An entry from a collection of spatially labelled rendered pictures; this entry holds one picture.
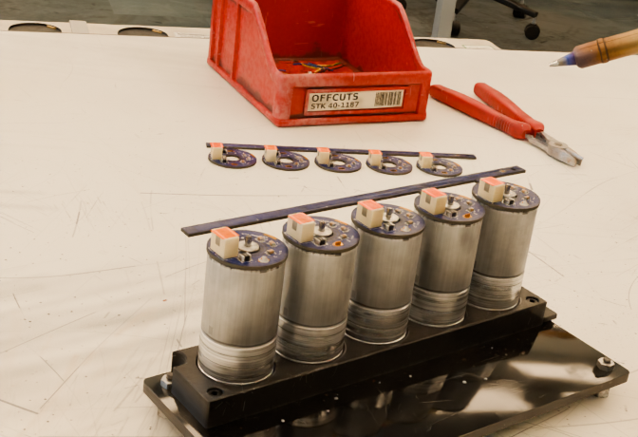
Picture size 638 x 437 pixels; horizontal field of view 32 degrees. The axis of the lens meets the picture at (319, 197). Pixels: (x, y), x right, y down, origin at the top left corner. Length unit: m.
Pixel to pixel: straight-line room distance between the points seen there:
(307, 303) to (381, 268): 0.03
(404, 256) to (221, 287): 0.07
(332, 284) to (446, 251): 0.05
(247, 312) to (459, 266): 0.09
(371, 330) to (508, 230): 0.06
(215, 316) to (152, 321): 0.08
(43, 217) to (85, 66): 0.22
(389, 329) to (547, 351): 0.07
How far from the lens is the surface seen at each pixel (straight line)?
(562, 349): 0.42
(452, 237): 0.38
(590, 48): 0.38
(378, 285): 0.36
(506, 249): 0.40
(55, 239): 0.47
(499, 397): 0.38
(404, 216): 0.37
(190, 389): 0.35
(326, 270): 0.34
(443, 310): 0.39
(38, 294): 0.43
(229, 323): 0.34
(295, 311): 0.35
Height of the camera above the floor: 0.96
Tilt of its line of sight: 23 degrees down
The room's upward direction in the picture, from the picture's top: 7 degrees clockwise
